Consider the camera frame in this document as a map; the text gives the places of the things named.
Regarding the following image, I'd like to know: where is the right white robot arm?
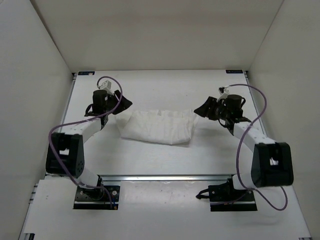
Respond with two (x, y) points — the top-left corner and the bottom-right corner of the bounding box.
(193, 93), (294, 200)

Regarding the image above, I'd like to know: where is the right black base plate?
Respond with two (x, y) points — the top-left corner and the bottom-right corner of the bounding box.
(195, 178), (258, 212)

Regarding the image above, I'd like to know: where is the blue corner sticker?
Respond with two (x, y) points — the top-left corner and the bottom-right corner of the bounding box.
(77, 71), (95, 76)
(225, 69), (243, 74)

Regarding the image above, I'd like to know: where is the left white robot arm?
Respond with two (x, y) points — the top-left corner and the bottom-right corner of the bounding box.
(45, 89), (133, 199)

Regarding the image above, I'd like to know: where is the right blue corner sticker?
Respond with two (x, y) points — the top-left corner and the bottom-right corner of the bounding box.
(225, 69), (243, 74)

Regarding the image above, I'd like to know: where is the white pleated skirt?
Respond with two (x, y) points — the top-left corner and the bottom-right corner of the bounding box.
(115, 109), (199, 145)

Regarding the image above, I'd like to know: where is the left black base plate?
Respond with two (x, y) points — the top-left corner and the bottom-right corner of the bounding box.
(73, 183), (121, 211)

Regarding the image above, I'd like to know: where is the wrist white camera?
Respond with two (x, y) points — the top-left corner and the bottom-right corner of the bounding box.
(217, 87), (230, 102)
(98, 80), (113, 95)

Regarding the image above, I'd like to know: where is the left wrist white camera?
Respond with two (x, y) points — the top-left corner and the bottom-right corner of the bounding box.
(98, 80), (113, 95)

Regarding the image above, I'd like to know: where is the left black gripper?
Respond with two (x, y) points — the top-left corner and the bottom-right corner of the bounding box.
(105, 89), (133, 115)

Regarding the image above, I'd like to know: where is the aluminium front rail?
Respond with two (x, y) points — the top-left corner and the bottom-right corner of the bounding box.
(101, 174), (232, 182)

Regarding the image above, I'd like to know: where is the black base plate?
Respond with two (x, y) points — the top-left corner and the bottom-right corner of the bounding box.
(73, 183), (121, 211)
(195, 178), (258, 212)

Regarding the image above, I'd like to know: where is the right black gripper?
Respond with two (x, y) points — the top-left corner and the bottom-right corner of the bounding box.
(194, 97), (230, 121)

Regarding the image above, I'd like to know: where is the left blue corner sticker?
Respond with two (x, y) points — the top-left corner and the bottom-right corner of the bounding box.
(77, 71), (95, 76)

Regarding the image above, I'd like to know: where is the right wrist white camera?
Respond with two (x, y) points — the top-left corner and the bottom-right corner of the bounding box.
(217, 87), (230, 102)

